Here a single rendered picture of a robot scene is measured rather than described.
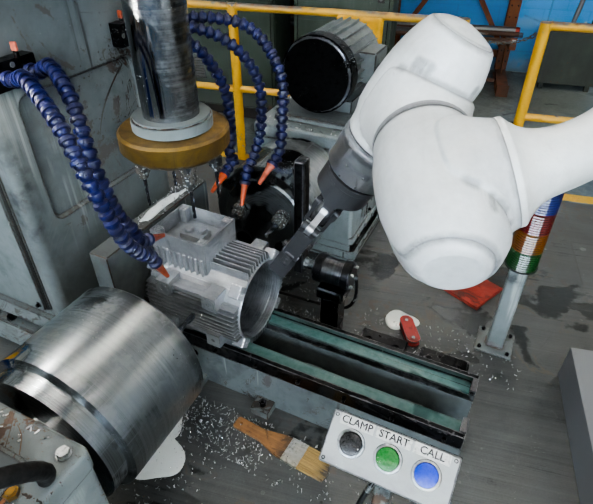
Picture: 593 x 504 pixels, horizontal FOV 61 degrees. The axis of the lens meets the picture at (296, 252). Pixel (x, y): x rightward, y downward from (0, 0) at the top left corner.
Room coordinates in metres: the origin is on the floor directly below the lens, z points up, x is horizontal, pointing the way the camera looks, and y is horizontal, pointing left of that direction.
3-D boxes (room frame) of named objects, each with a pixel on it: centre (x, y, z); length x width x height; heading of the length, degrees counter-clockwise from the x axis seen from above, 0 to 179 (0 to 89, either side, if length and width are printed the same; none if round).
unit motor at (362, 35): (1.32, -0.14, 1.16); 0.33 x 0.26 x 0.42; 154
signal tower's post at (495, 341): (0.80, -0.45, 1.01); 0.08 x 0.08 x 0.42; 64
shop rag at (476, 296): (1.00, -0.44, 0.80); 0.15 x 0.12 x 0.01; 40
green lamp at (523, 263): (0.80, -0.45, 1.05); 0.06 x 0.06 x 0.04
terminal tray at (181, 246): (0.78, 0.19, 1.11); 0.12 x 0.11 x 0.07; 63
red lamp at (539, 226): (0.80, -0.45, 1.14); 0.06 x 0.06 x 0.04
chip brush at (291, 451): (0.54, 0.03, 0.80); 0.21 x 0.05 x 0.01; 60
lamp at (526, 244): (0.80, -0.45, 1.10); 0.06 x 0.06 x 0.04
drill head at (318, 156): (1.06, 0.02, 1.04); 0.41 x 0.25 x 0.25; 154
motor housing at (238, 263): (0.76, 0.15, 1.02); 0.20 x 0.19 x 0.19; 63
